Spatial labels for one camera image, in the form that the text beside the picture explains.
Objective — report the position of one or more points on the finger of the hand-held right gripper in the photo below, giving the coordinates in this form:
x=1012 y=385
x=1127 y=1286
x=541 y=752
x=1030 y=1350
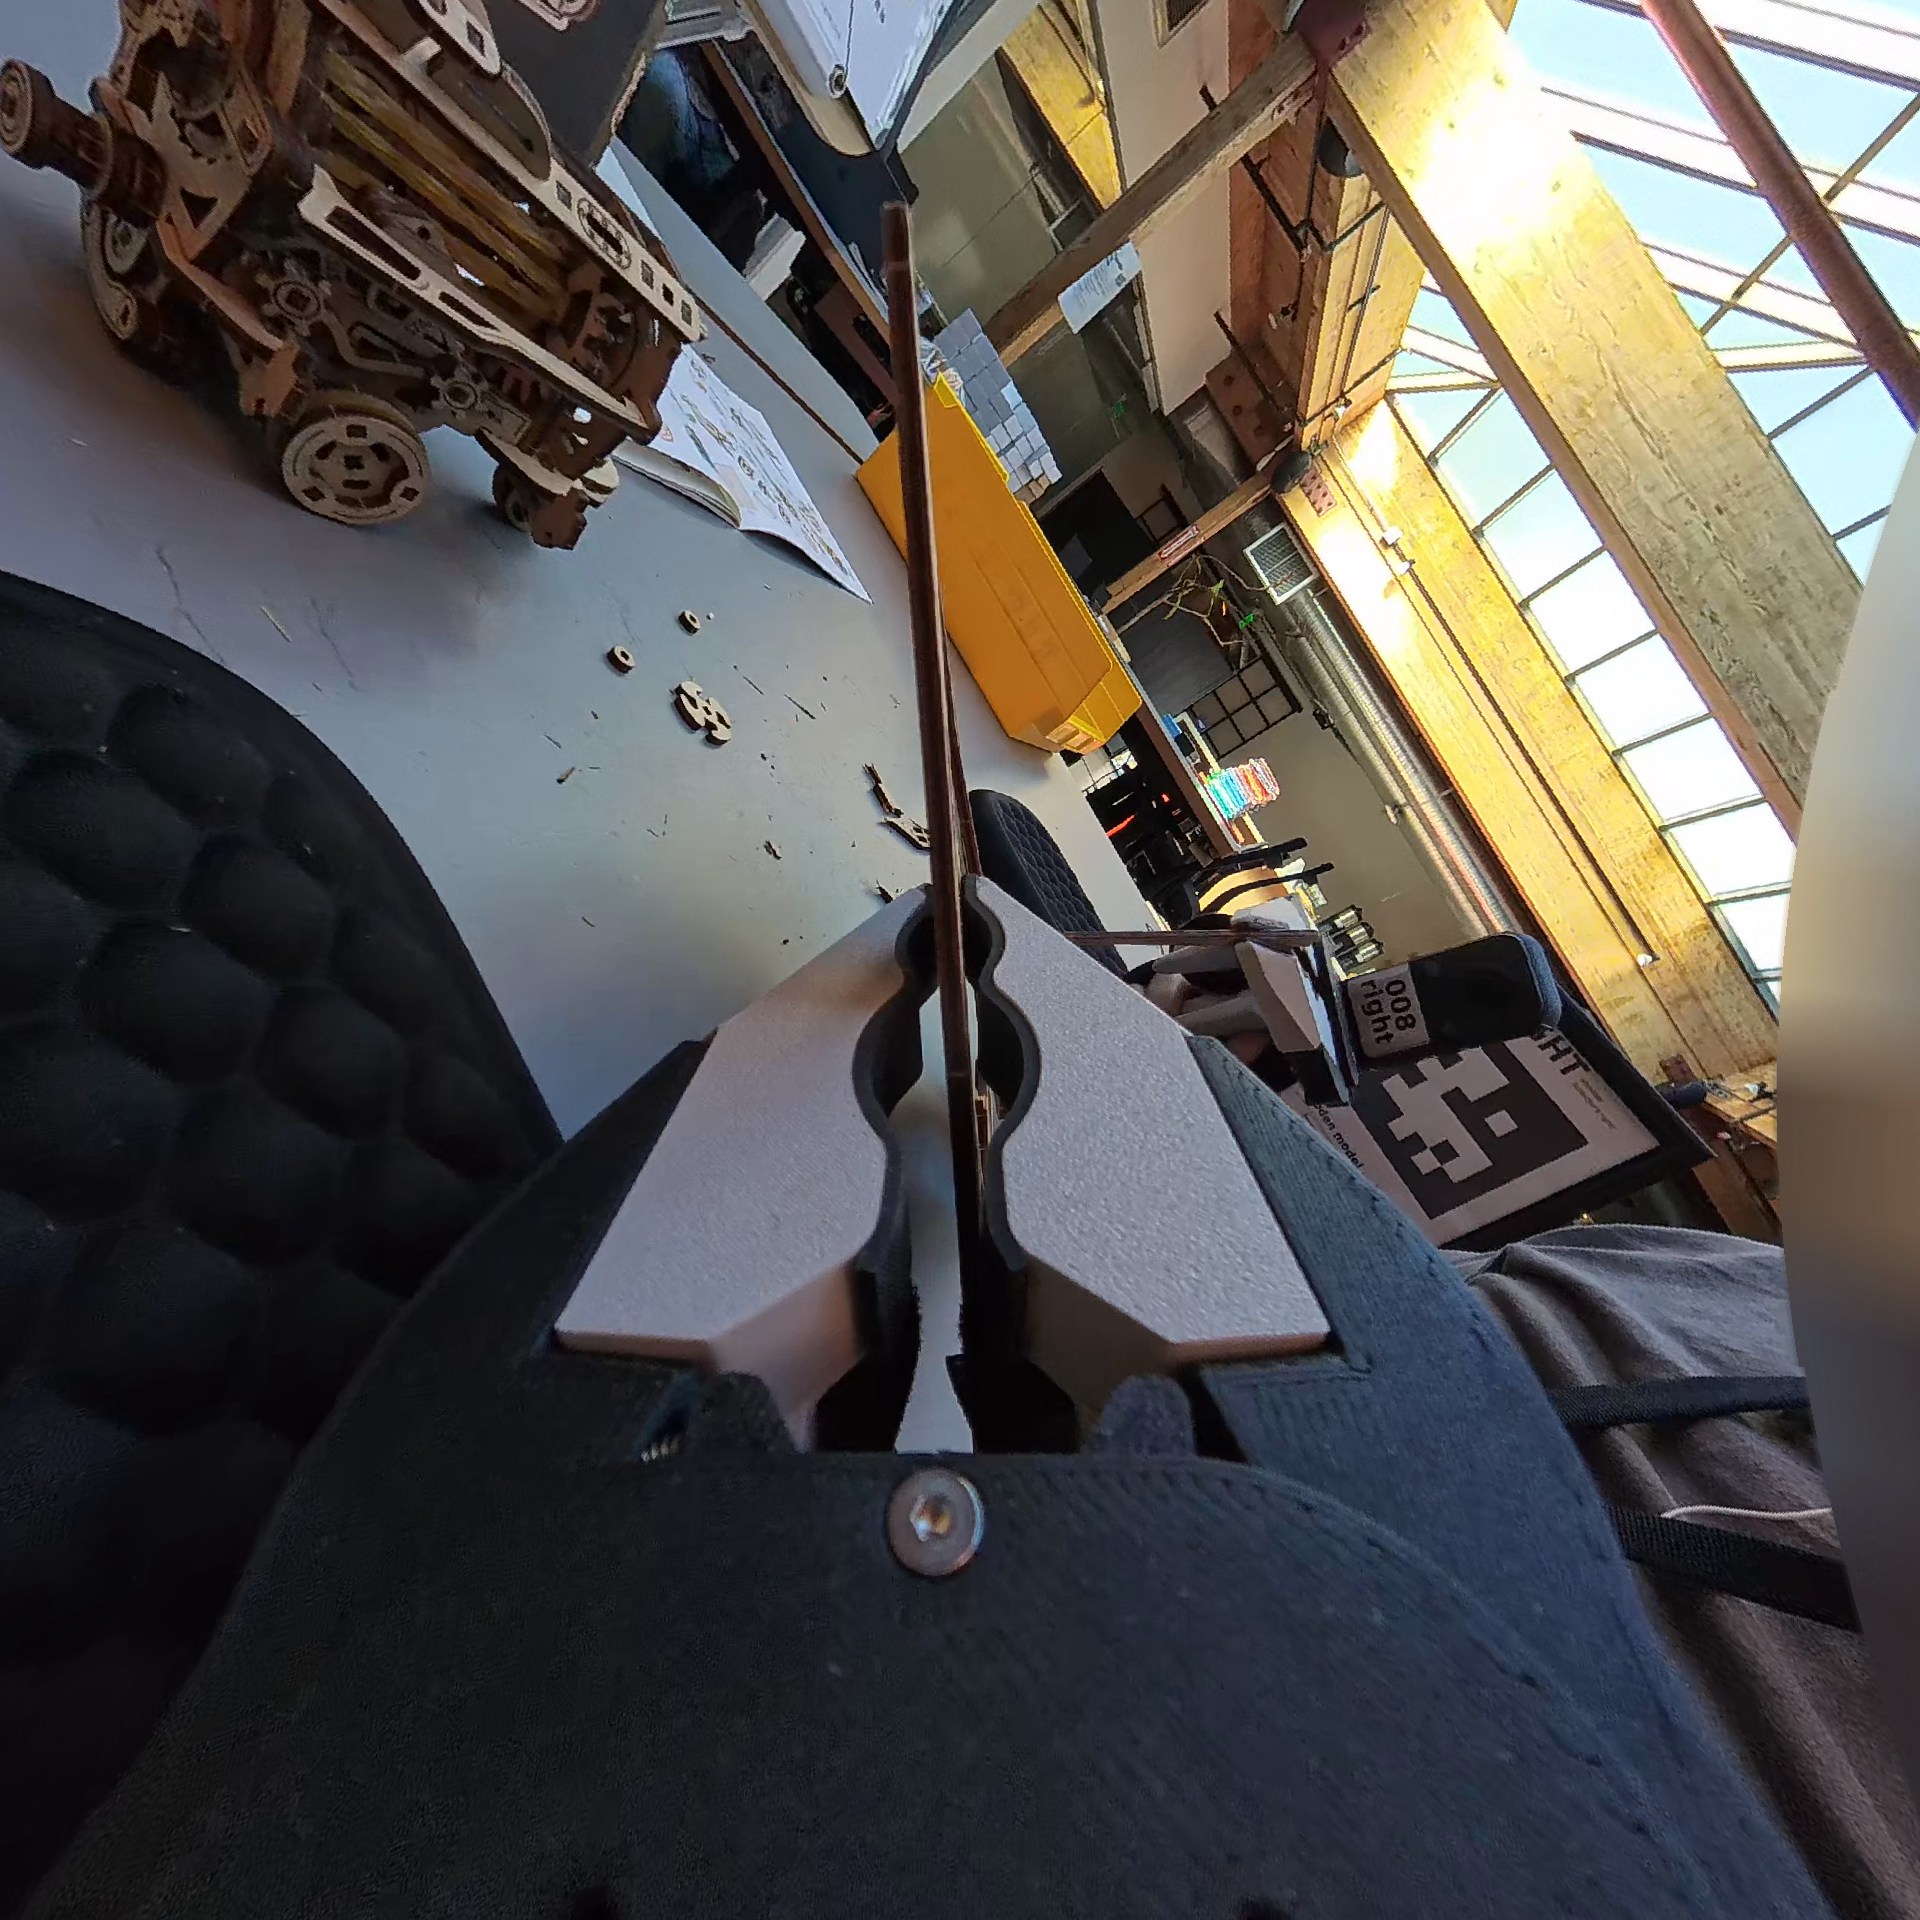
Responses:
x=1275 y=903
x=1289 y=1010

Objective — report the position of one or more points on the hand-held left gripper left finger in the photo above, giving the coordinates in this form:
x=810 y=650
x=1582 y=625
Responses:
x=732 y=1184

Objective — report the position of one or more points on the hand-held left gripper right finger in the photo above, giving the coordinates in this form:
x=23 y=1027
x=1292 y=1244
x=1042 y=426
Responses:
x=1140 y=1184

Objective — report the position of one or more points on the thin dark wooden sheet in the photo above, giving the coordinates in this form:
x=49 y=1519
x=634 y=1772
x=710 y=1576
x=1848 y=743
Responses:
x=924 y=598

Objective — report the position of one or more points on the small wooden model piece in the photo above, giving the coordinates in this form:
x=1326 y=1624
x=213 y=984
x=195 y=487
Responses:
x=880 y=786
x=906 y=831

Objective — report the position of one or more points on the wooden mechanical model vehicle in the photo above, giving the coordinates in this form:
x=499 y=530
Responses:
x=373 y=269

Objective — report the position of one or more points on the black model kit box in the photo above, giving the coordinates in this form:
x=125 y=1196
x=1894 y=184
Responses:
x=614 y=59

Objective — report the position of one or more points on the black chair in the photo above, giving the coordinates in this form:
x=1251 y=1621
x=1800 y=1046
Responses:
x=1269 y=867

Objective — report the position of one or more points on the colourful sign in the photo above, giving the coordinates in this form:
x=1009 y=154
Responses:
x=1241 y=786

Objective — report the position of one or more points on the black dimpled cushion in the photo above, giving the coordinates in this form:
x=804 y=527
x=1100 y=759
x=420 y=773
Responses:
x=195 y=976
x=1049 y=861

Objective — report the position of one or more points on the yellow plastic bin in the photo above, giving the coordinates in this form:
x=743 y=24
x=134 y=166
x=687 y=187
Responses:
x=1036 y=628

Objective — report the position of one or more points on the person's grey garment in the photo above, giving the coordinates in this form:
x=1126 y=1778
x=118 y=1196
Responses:
x=1647 y=1319

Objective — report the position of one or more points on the white rounded object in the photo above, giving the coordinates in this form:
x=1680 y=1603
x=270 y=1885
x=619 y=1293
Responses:
x=1861 y=1049

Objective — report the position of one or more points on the small wooden gear piece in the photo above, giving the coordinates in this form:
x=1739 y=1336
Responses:
x=699 y=708

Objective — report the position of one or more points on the stack of white cubes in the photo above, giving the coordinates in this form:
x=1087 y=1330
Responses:
x=1006 y=405

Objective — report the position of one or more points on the hanging paper sign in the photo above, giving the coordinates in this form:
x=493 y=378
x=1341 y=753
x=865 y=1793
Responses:
x=1097 y=288

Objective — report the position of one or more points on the instruction booklet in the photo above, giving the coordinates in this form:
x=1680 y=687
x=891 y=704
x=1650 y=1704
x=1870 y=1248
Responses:
x=750 y=465

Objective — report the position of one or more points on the white framed display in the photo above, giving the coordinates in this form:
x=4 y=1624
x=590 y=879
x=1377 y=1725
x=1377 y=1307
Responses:
x=855 y=59

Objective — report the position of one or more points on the silver air duct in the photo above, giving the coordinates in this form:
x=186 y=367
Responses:
x=1393 y=752

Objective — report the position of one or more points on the wall vent grille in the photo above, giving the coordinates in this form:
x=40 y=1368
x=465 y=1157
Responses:
x=1280 y=562

